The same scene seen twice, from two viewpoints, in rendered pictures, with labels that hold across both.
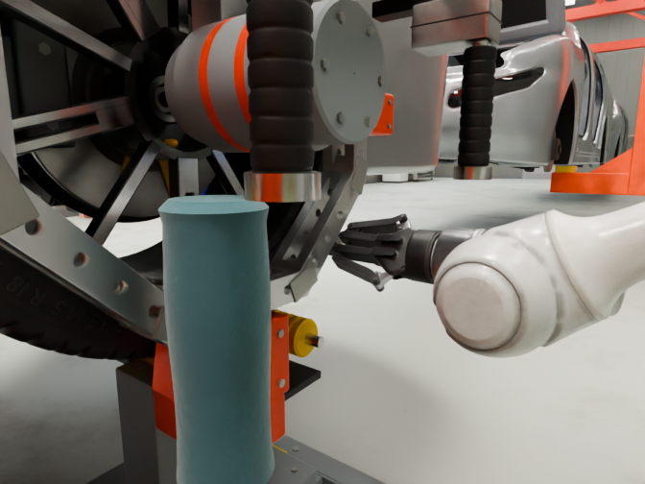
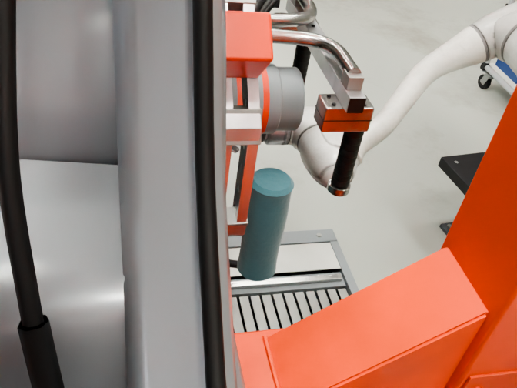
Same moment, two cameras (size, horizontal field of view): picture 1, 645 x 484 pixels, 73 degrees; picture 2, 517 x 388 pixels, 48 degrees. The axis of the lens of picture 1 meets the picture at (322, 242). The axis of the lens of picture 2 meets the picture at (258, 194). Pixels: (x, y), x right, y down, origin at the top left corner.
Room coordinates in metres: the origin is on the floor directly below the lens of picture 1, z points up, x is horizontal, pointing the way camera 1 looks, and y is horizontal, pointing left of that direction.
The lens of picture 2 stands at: (-0.15, 0.85, 1.45)
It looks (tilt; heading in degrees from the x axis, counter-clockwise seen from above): 39 degrees down; 306
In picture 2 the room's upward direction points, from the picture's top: 10 degrees clockwise
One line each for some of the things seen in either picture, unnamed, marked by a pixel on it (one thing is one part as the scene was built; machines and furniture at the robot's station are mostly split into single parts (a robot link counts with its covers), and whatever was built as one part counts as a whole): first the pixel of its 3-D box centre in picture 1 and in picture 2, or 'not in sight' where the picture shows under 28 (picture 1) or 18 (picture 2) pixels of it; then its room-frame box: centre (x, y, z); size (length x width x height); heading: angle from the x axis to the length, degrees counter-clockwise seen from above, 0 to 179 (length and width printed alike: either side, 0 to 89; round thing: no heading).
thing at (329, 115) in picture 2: not in sight; (343, 112); (0.27, 0.05, 0.93); 0.09 x 0.05 x 0.05; 54
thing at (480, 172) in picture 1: (476, 111); (299, 68); (0.53, -0.18, 0.83); 0.04 x 0.04 x 0.16
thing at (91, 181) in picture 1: (148, 102); not in sight; (0.62, 0.24, 0.85); 0.32 x 0.08 x 0.32; 144
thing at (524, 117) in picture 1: (499, 93); not in sight; (4.96, -1.92, 1.49); 4.95 x 1.86 x 1.59; 144
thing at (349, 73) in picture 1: (272, 84); (245, 98); (0.49, 0.05, 0.85); 0.21 x 0.14 x 0.14; 54
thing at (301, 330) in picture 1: (249, 321); not in sight; (0.68, 0.12, 0.51); 0.29 x 0.06 x 0.06; 54
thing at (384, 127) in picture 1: (363, 114); not in sight; (0.79, -0.07, 0.85); 0.09 x 0.08 x 0.07; 144
